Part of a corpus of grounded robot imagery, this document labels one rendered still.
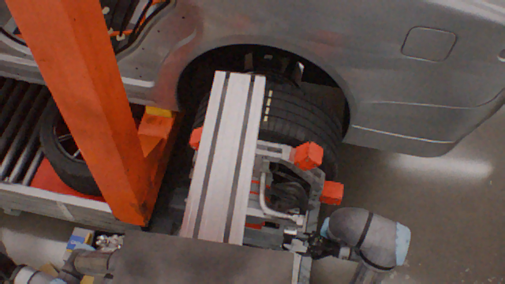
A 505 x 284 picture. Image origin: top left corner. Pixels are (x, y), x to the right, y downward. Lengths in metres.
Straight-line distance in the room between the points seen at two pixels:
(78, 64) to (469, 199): 2.57
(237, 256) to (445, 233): 2.53
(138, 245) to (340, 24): 1.24
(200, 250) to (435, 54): 1.35
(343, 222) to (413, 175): 1.80
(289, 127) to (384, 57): 0.43
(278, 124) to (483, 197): 1.85
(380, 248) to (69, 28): 1.04
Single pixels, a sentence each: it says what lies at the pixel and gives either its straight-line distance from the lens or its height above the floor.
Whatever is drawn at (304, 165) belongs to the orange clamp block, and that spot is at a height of 1.10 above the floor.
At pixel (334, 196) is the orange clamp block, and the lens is 2.06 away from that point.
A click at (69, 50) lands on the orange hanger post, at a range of 1.38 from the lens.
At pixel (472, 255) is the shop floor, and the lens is 3.18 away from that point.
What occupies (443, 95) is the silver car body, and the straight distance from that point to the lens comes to 2.04.
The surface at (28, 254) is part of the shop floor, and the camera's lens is 3.08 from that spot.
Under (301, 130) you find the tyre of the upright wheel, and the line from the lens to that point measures 1.87.
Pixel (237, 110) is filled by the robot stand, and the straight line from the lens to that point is 0.83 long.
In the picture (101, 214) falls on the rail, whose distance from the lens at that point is 2.66.
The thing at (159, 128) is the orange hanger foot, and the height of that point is 0.68.
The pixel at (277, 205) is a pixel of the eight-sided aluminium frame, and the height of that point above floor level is 0.63.
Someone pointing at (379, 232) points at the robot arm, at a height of 1.38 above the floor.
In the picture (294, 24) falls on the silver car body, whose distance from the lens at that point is 1.80.
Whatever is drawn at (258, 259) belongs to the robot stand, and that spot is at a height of 2.03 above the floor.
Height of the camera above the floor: 2.70
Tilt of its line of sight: 58 degrees down
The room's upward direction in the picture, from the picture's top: 4 degrees clockwise
